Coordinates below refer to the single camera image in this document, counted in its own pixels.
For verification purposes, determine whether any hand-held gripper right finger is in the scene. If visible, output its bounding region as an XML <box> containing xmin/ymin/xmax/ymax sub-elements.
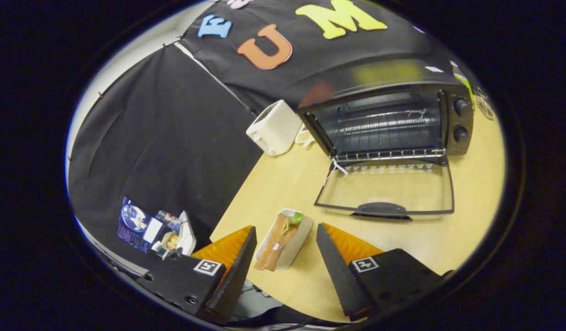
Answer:
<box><xmin>315</xmin><ymin>223</ymin><xmax>454</xmax><ymax>322</ymax></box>

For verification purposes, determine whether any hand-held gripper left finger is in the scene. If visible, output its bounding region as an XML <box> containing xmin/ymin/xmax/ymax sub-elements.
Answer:
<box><xmin>136</xmin><ymin>225</ymin><xmax>258</xmax><ymax>323</ymax></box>

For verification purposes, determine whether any toasted sandwich with lettuce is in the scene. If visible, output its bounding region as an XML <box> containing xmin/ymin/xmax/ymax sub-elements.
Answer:
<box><xmin>254</xmin><ymin>211</ymin><xmax>304</xmax><ymax>272</ymax></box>

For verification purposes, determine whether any black toaster oven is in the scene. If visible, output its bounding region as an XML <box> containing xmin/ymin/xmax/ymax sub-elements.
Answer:
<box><xmin>296</xmin><ymin>57</ymin><xmax>475</xmax><ymax>222</ymax></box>

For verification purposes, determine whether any white pop-up toaster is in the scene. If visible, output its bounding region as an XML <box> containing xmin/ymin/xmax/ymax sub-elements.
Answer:
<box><xmin>246</xmin><ymin>99</ymin><xmax>303</xmax><ymax>157</ymax></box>

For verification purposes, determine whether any white rectangular tray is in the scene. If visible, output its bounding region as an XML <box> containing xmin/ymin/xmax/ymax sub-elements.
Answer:
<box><xmin>255</xmin><ymin>209</ymin><xmax>313</xmax><ymax>271</ymax></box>

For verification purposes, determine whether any white plastic lid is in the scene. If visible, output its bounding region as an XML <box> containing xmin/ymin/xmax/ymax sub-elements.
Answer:
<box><xmin>177</xmin><ymin>211</ymin><xmax>197</xmax><ymax>256</ymax></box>

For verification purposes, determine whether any small clear plastic bottle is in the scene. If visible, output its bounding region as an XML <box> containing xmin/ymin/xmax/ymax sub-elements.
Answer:
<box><xmin>155</xmin><ymin>211</ymin><xmax>182</xmax><ymax>230</ymax></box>

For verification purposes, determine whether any blue printed box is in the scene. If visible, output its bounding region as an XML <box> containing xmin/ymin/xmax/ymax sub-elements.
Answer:
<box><xmin>117</xmin><ymin>197</ymin><xmax>151</xmax><ymax>251</ymax></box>

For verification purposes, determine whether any small pale snack packet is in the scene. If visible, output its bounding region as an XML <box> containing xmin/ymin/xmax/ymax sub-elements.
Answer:
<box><xmin>294</xmin><ymin>125</ymin><xmax>315</xmax><ymax>148</ymax></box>

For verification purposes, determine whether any clear bottle with green label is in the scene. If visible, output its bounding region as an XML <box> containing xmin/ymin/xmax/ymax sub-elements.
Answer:
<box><xmin>450</xmin><ymin>61</ymin><xmax>475</xmax><ymax>110</ymax></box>

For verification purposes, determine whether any white string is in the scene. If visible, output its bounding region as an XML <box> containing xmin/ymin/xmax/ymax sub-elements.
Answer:
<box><xmin>322</xmin><ymin>159</ymin><xmax>349</xmax><ymax>187</ymax></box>

